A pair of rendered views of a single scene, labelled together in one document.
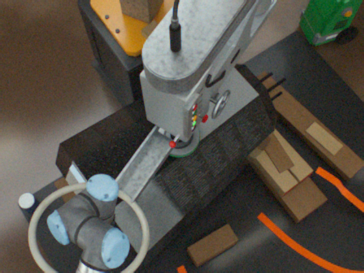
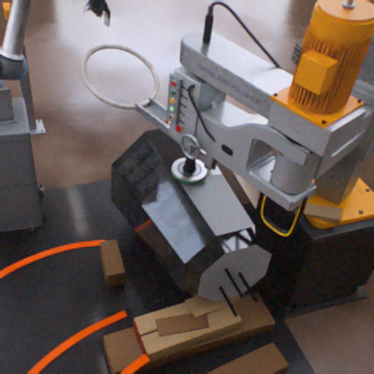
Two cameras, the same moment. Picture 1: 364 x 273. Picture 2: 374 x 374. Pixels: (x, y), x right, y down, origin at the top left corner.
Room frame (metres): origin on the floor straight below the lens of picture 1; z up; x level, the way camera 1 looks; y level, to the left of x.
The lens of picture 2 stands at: (1.28, -2.35, 2.87)
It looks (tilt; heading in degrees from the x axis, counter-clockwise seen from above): 42 degrees down; 98
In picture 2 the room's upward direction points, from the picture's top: 8 degrees clockwise
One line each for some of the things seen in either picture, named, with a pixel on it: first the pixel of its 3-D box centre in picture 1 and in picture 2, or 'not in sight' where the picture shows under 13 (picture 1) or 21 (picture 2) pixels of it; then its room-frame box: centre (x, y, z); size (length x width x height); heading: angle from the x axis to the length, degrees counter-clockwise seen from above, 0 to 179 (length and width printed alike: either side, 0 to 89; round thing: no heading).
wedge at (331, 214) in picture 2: not in sight; (323, 211); (1.78, -0.02, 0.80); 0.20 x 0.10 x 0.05; 172
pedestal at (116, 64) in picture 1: (147, 45); (313, 235); (1.83, 0.22, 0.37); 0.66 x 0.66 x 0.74; 34
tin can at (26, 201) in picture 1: (29, 203); not in sight; (0.82, 1.00, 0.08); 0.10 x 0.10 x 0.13
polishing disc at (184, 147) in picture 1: (178, 135); (189, 169); (0.96, 0.02, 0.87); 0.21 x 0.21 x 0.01
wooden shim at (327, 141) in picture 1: (324, 138); not in sight; (1.24, -0.96, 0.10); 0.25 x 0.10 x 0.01; 43
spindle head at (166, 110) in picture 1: (187, 81); (208, 113); (1.02, -0.03, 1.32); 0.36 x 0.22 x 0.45; 147
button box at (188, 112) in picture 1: (191, 116); (174, 99); (0.84, -0.04, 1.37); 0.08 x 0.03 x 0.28; 147
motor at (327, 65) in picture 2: not in sight; (328, 59); (1.50, -0.36, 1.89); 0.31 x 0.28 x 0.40; 57
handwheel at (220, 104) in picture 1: (214, 101); (194, 144); (0.99, -0.15, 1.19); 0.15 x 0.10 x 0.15; 147
